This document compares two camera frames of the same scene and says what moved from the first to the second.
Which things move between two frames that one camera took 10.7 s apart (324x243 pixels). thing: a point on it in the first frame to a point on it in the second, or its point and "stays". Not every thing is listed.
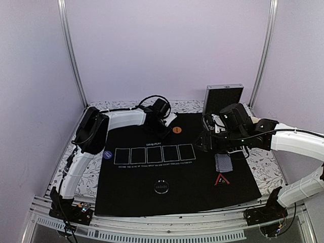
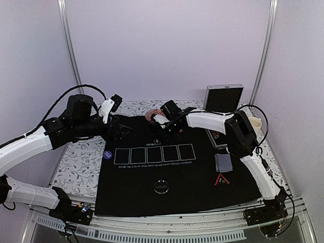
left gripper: [163, 134] to [116, 137]
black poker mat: [144, 167] stays
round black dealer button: [161, 187] stays
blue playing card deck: [223, 162] stays
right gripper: [209, 143] to [167, 135]
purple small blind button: [107, 155] stays
